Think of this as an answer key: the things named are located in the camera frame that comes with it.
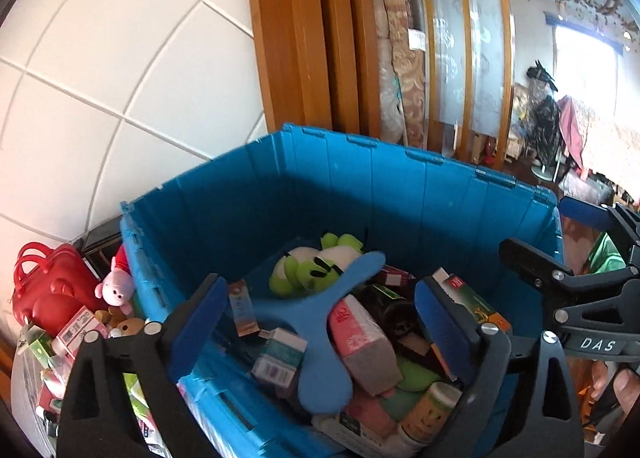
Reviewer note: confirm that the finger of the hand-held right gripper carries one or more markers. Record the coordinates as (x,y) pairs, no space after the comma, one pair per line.
(580,210)
(532,263)

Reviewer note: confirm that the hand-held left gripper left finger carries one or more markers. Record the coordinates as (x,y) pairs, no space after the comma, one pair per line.
(196,333)

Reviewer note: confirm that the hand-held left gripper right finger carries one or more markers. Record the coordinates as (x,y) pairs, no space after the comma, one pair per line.
(440,325)

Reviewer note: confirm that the blue plastic storage crate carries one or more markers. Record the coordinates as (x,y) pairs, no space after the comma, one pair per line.
(350,188)

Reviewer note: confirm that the person's right hand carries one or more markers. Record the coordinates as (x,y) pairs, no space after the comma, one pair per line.
(628,388)

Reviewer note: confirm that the black cylinder container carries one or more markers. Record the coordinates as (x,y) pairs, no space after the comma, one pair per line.
(395,313)

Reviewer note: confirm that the green cloth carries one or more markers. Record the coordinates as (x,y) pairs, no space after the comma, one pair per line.
(605,253)

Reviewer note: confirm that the small orange blue box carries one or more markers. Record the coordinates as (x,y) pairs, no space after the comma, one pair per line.
(242,310)

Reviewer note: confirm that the green soft packet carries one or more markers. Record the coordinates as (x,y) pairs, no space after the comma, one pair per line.
(417,373)

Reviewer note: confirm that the red white box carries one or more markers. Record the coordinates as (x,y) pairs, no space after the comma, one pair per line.
(395,278)

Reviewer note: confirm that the brown bear plush toy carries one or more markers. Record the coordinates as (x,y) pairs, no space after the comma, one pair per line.
(127,325)

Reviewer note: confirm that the patterned blanket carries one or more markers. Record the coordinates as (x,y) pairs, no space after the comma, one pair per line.
(615,147)

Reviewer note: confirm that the pink tissue packet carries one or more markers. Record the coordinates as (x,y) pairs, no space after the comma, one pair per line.
(360,333)

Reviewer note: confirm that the pink cloth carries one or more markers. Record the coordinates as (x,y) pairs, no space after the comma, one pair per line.
(572,127)

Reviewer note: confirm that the beige bottle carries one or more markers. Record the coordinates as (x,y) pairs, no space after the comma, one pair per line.
(430,408)

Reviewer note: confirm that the white teal box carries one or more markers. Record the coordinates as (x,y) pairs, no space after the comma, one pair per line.
(277,355)

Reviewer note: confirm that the pink pig plush toy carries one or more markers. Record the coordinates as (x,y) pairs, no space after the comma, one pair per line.
(115,288)

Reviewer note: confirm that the black covered floor fan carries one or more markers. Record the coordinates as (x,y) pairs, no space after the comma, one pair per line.
(545,112)

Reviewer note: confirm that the pink white box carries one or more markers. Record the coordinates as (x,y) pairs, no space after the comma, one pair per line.
(80,329)

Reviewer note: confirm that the green frog plush toy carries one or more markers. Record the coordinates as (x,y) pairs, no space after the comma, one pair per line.
(295,268)

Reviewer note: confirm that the blue plastic paddle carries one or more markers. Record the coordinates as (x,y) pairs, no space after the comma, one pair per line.
(320,353)

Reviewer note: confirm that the black box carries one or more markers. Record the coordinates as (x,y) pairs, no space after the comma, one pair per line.
(100,243)

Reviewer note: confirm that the white flat box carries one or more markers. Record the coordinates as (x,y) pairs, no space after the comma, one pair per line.
(350,433)

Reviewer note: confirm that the red handbag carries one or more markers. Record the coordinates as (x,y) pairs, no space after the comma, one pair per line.
(50,298)

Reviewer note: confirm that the window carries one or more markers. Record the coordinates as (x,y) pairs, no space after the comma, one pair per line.
(587,57)

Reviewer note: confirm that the small green box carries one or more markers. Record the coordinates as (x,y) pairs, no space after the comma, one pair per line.
(32,345)

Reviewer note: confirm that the frosted glass door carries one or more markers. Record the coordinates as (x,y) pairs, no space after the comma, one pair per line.
(450,37)

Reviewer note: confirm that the patterned rolled carpet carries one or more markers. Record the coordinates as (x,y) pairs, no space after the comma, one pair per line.
(410,67)

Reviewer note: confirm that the plastic wrapped rolled carpet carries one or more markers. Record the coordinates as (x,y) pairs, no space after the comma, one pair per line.
(386,87)

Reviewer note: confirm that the wooden door frame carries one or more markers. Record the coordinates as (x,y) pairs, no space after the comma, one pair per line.
(300,27)

